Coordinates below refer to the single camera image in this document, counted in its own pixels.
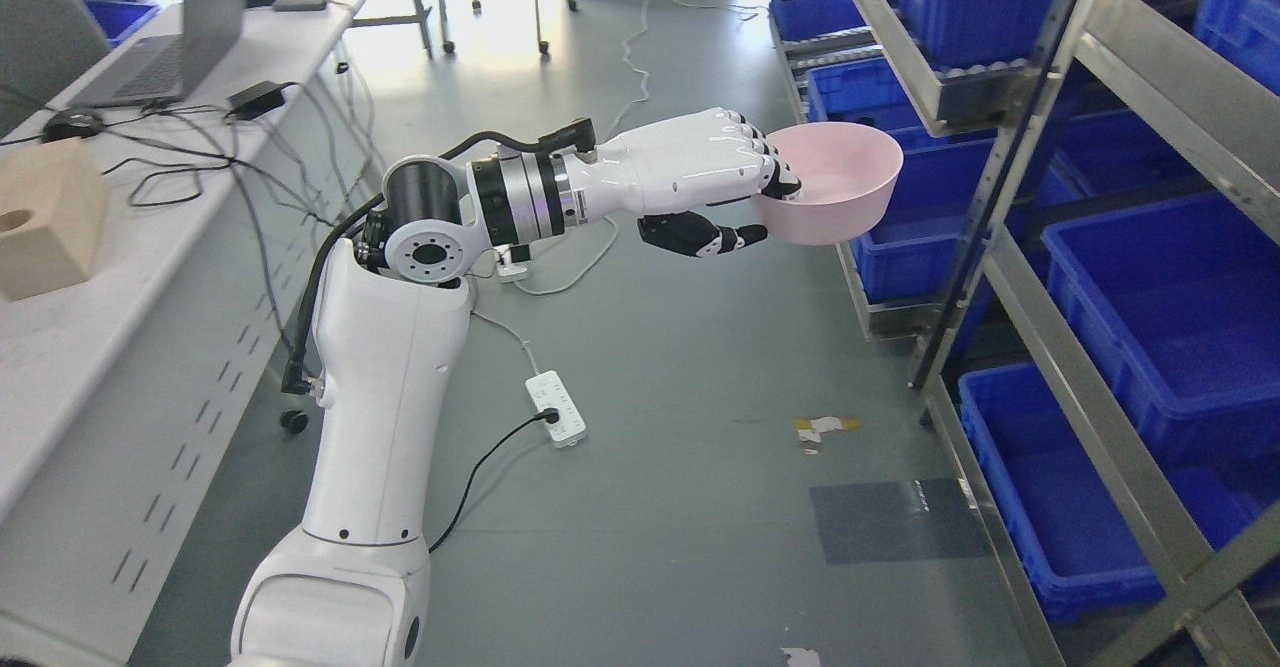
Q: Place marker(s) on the pink plastic bowl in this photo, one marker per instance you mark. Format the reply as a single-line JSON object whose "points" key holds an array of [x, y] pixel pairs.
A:
{"points": [[847, 173]]}

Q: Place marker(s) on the black power adapter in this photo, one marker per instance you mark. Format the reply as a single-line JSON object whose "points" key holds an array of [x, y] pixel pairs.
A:
{"points": [[257, 100]]}

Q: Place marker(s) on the grey laptop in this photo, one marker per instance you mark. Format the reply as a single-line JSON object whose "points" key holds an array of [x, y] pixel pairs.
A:
{"points": [[166, 68]]}

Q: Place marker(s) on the wooden block with hole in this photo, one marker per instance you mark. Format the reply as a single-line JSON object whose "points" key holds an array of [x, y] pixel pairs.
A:
{"points": [[54, 201]]}

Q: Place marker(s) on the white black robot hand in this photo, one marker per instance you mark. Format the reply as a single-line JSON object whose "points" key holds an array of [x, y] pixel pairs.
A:
{"points": [[663, 171]]}

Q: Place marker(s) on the white power strip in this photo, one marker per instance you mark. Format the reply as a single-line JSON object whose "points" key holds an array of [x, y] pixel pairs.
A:
{"points": [[547, 391]]}

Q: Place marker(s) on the white desk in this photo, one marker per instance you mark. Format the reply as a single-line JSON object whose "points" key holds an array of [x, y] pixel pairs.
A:
{"points": [[121, 394]]}

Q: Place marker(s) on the black computer mouse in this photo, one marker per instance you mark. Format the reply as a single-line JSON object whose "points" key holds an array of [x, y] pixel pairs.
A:
{"points": [[73, 123]]}

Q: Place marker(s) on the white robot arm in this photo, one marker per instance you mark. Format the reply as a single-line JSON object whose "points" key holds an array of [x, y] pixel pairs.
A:
{"points": [[383, 318]]}

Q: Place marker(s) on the steel shelf rack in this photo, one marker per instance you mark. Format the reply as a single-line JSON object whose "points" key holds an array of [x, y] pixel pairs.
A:
{"points": [[1098, 352]]}

